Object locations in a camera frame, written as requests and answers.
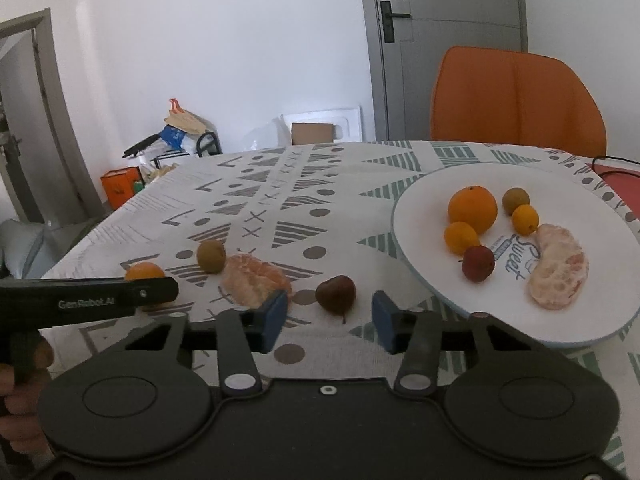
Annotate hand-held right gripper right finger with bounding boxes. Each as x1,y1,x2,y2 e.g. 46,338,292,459
371,290,543,401

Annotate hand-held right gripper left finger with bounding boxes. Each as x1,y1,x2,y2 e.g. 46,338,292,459
112,290,290,397

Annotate round peeled tangerine piece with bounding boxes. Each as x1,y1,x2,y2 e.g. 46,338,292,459
221,254,292,309

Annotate dark brown plum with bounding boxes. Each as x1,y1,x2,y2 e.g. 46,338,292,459
315,275,357,324

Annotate kumquat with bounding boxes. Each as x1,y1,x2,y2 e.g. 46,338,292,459
511,204,540,236
124,262,166,282

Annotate green plum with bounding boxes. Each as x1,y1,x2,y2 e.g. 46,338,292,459
196,240,227,274
502,187,531,216

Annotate white plate with blue rim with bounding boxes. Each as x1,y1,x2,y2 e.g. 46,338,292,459
391,161,640,350

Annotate red plum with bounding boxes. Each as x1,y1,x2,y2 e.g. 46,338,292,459
461,245,496,282

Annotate small orange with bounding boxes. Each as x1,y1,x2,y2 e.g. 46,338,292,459
444,221,482,256

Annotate large orange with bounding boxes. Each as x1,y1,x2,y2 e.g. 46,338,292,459
447,186,499,235

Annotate curved peeled tangerine piece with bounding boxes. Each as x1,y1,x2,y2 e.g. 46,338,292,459
526,223,590,310

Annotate person's left hand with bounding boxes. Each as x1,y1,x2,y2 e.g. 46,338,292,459
0,335,56,456

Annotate grey sofa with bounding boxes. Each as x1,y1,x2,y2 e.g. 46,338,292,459
0,217,101,281

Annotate patterned white tablecloth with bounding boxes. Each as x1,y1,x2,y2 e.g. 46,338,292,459
40,140,640,480

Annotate orange box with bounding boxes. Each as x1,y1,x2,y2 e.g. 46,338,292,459
100,166,141,208

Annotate black folded umbrella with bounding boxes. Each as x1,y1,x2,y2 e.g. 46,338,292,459
122,134,161,157

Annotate open grey interior door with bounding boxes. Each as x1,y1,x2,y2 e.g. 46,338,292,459
0,40,83,221

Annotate cardboard box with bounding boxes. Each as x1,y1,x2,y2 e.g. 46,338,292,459
291,122,334,147

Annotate blue and white bag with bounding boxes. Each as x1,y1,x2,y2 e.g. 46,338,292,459
159,124,198,151

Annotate white foam board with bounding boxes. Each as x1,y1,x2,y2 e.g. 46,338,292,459
280,106,362,148

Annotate brown paper bag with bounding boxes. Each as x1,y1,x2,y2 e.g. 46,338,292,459
164,98,206,136

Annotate orange chair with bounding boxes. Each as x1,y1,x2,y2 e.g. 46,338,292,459
430,46,608,158

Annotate red printed mat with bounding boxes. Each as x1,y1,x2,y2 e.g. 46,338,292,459
592,157,640,198

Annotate black cart handle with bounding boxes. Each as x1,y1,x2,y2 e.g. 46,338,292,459
196,131,223,157

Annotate black cable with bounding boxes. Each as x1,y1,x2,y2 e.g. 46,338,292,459
591,155,640,181

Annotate grey door frame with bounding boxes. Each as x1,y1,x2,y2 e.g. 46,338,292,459
0,8,108,223

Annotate black door handle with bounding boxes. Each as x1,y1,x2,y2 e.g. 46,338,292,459
380,1,412,43

